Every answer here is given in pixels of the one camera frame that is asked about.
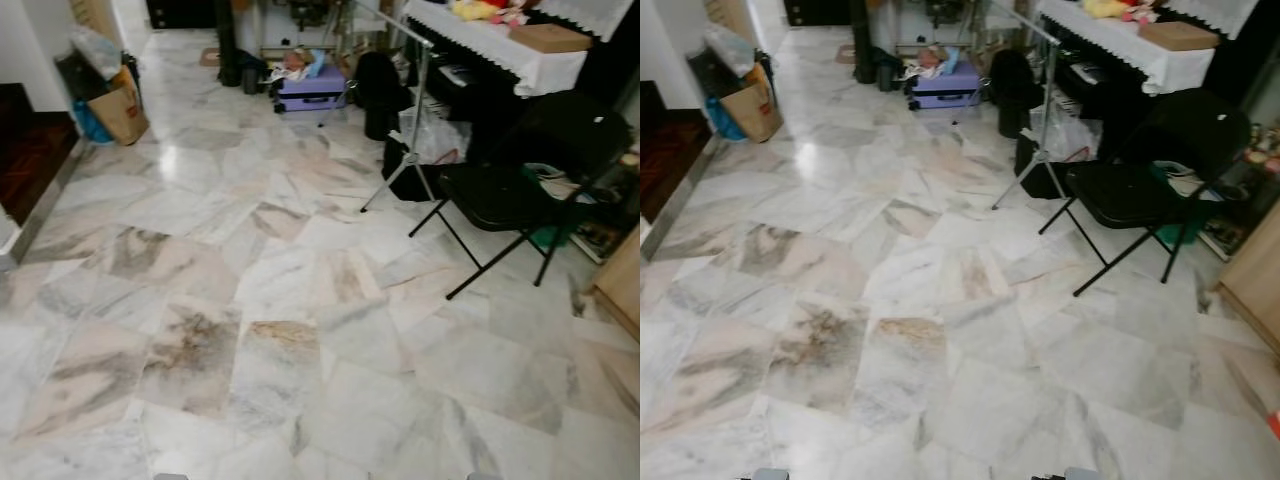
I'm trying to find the light wooden cabinet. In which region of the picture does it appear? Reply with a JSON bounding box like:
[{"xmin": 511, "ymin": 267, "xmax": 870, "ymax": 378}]
[
  {"xmin": 1214, "ymin": 205, "xmax": 1280, "ymax": 357},
  {"xmin": 589, "ymin": 225, "xmax": 641, "ymax": 342}
]

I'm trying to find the green bag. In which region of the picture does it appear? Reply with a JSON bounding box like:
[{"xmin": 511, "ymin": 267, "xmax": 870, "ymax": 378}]
[
  {"xmin": 524, "ymin": 165, "xmax": 592, "ymax": 252},
  {"xmin": 1149, "ymin": 160, "xmax": 1217, "ymax": 247}
]

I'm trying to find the dark wooden step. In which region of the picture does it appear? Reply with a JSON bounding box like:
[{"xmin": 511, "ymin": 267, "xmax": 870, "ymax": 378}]
[
  {"xmin": 0, "ymin": 83, "xmax": 81, "ymax": 227},
  {"xmin": 640, "ymin": 80, "xmax": 714, "ymax": 224}
]

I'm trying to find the blue bag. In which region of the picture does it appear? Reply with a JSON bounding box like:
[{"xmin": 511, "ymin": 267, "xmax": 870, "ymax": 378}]
[
  {"xmin": 71, "ymin": 99, "xmax": 114, "ymax": 145},
  {"xmin": 704, "ymin": 96, "xmax": 747, "ymax": 142}
]

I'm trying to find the black folding chair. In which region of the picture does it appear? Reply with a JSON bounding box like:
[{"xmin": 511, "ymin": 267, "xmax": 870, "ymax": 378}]
[
  {"xmin": 1038, "ymin": 88, "xmax": 1253, "ymax": 298},
  {"xmin": 408, "ymin": 92, "xmax": 633, "ymax": 301}
]

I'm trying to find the brown paper bag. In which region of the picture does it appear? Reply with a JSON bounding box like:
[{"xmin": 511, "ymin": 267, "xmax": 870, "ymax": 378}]
[
  {"xmin": 719, "ymin": 64, "xmax": 785, "ymax": 144},
  {"xmin": 87, "ymin": 67, "xmax": 151, "ymax": 148}
]

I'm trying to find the white plastic bag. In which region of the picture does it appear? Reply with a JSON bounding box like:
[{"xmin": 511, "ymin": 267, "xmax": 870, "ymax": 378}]
[
  {"xmin": 702, "ymin": 24, "xmax": 757, "ymax": 78},
  {"xmin": 69, "ymin": 25, "xmax": 124, "ymax": 82}
]

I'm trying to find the black upright piano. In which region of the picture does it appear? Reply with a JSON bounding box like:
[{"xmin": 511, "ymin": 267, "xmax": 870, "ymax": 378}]
[
  {"xmin": 1040, "ymin": 0, "xmax": 1280, "ymax": 161},
  {"xmin": 405, "ymin": 0, "xmax": 641, "ymax": 166}
]

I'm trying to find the brown cardboard box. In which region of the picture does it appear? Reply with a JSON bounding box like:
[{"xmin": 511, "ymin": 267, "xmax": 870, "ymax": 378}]
[
  {"xmin": 509, "ymin": 23, "xmax": 594, "ymax": 55},
  {"xmin": 1137, "ymin": 20, "xmax": 1224, "ymax": 52}
]

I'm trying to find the clear plastic bag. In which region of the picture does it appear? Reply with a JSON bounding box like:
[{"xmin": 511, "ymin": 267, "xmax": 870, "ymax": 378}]
[
  {"xmin": 399, "ymin": 104, "xmax": 472, "ymax": 167},
  {"xmin": 1029, "ymin": 104, "xmax": 1102, "ymax": 164}
]

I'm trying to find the white lace tablecloth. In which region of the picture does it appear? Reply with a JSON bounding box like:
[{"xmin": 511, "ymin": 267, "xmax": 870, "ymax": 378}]
[
  {"xmin": 405, "ymin": 0, "xmax": 634, "ymax": 98},
  {"xmin": 1037, "ymin": 0, "xmax": 1252, "ymax": 97}
]

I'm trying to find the black fabric bag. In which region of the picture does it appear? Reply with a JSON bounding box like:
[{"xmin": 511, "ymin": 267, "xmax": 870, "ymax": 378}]
[
  {"xmin": 381, "ymin": 135, "xmax": 447, "ymax": 202},
  {"xmin": 1014, "ymin": 134, "xmax": 1077, "ymax": 200}
]

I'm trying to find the silver metal tripod stand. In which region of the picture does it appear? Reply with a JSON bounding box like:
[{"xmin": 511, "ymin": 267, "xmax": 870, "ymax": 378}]
[
  {"xmin": 350, "ymin": 0, "xmax": 442, "ymax": 214},
  {"xmin": 985, "ymin": 0, "xmax": 1077, "ymax": 212}
]

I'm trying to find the black backpack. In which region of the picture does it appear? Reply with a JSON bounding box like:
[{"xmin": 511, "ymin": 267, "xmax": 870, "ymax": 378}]
[
  {"xmin": 987, "ymin": 47, "xmax": 1047, "ymax": 140},
  {"xmin": 354, "ymin": 50, "xmax": 414, "ymax": 142}
]

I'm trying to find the purple suitcase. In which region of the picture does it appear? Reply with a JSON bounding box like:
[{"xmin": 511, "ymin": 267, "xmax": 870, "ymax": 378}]
[
  {"xmin": 274, "ymin": 64, "xmax": 349, "ymax": 114},
  {"xmin": 907, "ymin": 60, "xmax": 984, "ymax": 111}
]

